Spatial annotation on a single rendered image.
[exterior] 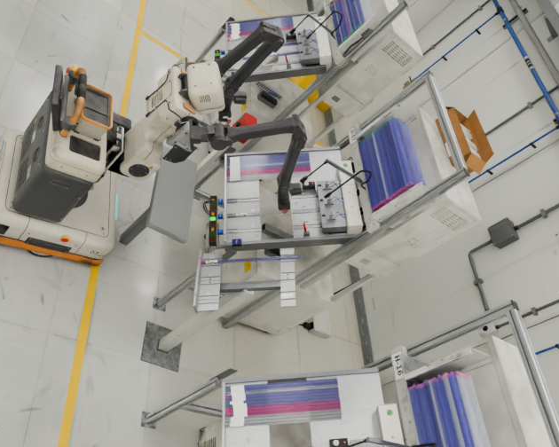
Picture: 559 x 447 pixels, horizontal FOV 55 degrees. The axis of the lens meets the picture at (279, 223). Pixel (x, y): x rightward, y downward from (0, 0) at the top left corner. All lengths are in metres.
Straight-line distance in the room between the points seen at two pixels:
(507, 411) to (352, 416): 0.63
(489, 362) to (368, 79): 2.36
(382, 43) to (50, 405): 2.96
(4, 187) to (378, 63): 2.52
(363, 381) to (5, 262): 1.92
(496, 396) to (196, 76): 1.86
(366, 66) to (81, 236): 2.24
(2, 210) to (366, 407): 1.96
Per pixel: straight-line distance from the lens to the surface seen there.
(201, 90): 2.52
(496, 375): 2.43
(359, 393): 2.56
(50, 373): 3.02
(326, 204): 3.03
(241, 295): 2.77
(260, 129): 2.51
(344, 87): 4.10
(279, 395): 2.54
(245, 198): 3.16
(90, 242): 3.10
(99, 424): 3.06
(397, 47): 3.98
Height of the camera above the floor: 2.66
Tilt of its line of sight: 35 degrees down
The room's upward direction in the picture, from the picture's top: 53 degrees clockwise
